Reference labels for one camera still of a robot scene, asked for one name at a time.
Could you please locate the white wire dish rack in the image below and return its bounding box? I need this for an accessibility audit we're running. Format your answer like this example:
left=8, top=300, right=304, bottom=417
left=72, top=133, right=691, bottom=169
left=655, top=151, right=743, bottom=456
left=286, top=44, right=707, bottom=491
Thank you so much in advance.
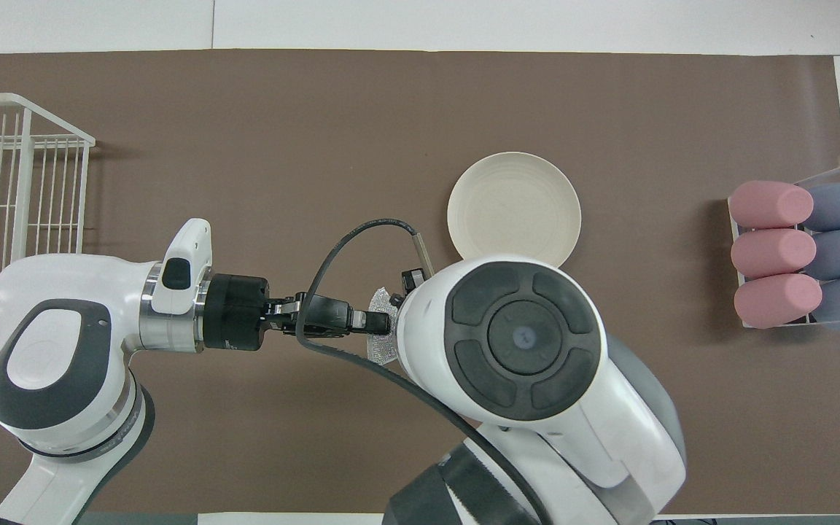
left=0, top=93, right=96, bottom=318

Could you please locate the cream round plate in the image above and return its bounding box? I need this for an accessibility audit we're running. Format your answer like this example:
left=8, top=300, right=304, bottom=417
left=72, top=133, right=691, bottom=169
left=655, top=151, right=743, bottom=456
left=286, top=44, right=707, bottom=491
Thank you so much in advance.
left=446, top=151, right=582, bottom=269

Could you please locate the pink plastic cup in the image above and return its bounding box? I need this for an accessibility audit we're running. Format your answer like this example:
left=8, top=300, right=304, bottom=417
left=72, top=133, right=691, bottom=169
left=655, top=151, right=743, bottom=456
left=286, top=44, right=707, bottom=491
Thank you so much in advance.
left=728, top=180, right=815, bottom=230
left=731, top=228, right=817, bottom=281
left=734, top=273, right=824, bottom=330

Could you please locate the silver glittery scouring sponge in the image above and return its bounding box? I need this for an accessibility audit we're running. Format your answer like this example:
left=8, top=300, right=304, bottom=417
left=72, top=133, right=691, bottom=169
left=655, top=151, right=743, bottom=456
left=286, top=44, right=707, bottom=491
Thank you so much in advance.
left=365, top=286, right=403, bottom=364

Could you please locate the brown table mat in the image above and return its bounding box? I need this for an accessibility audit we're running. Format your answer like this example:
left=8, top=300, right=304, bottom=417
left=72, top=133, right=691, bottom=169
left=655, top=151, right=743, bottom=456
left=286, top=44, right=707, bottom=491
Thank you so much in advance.
left=0, top=49, right=840, bottom=515

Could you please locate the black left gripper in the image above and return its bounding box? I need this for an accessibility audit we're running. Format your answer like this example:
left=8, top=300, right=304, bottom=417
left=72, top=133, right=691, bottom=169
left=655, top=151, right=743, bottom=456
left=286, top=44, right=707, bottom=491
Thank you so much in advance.
left=198, top=273, right=393, bottom=353

